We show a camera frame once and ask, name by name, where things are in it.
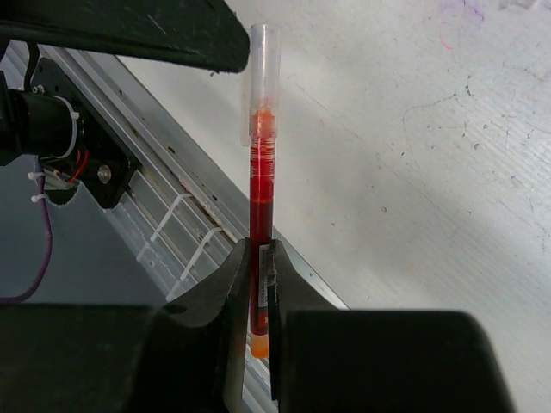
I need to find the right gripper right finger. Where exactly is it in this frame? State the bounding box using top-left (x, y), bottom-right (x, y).
top-left (259, 241), bottom-right (514, 412)

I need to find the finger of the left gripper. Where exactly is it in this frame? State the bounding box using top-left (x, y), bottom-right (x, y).
top-left (1, 0), bottom-right (250, 72)

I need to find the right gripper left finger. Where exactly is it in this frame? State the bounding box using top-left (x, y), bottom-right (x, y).
top-left (1, 239), bottom-right (251, 412)

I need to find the orange red pen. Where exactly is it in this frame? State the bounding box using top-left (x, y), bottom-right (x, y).
top-left (249, 106), bottom-right (276, 359)

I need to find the clear orange pen cap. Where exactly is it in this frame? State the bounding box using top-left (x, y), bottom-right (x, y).
top-left (240, 22), bottom-right (282, 147)

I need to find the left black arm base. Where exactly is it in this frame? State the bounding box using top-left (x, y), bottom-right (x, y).
top-left (31, 58), bottom-right (139, 209)

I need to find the aluminium table frame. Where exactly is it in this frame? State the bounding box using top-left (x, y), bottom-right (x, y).
top-left (0, 38), bottom-right (350, 413)

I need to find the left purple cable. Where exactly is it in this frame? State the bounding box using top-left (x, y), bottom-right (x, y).
top-left (0, 176), bottom-right (53, 300)

